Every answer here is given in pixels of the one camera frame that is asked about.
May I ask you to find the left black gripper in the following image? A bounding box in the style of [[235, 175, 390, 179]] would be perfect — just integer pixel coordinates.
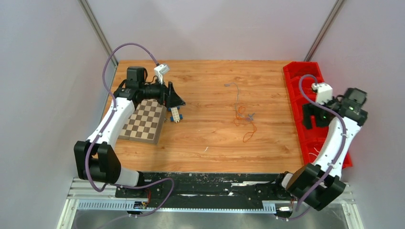
[[140, 76, 186, 109]]

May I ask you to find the grey purple wire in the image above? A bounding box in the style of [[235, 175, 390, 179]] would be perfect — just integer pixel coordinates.
[[224, 83, 256, 122]]

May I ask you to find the orange wire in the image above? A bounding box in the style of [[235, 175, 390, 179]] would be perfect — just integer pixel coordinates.
[[233, 105, 258, 143]]

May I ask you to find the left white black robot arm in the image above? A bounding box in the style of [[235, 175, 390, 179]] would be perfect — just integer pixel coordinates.
[[74, 64, 185, 198]]

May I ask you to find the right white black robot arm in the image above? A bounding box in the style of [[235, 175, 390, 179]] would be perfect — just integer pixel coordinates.
[[272, 88, 368, 211]]

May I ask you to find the white blue toy car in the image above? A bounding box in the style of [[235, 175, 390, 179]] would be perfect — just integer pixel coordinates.
[[169, 106, 183, 123]]

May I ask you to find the red plastic bin row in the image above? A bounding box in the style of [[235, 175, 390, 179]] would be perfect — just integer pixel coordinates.
[[283, 62, 334, 164]]

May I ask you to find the folding wooden chessboard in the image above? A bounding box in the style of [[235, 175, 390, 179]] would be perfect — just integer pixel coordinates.
[[118, 99, 167, 145]]

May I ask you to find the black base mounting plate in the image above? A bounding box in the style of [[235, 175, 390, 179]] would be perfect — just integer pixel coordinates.
[[113, 172, 293, 209]]

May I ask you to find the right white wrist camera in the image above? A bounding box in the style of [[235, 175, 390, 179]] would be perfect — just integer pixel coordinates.
[[311, 83, 333, 105]]

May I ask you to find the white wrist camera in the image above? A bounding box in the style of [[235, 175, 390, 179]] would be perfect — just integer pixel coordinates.
[[154, 63, 170, 84], [311, 83, 333, 105]]

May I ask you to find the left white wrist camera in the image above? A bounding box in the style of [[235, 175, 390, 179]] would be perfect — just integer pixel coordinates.
[[154, 63, 170, 84]]

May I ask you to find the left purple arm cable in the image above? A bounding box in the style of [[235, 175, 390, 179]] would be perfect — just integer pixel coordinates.
[[85, 42, 175, 219]]

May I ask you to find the right corner aluminium post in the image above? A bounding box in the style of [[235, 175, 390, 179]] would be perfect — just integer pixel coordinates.
[[303, 0, 346, 62]]

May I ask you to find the corner aluminium post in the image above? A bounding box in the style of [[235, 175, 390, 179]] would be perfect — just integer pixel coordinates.
[[78, 0, 113, 56], [303, 0, 346, 62]]

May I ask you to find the aluminium frame rail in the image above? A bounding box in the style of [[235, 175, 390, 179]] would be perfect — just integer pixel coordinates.
[[57, 177, 364, 229]]

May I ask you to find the left corner aluminium post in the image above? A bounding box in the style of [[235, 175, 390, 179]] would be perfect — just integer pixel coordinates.
[[78, 0, 113, 56]]

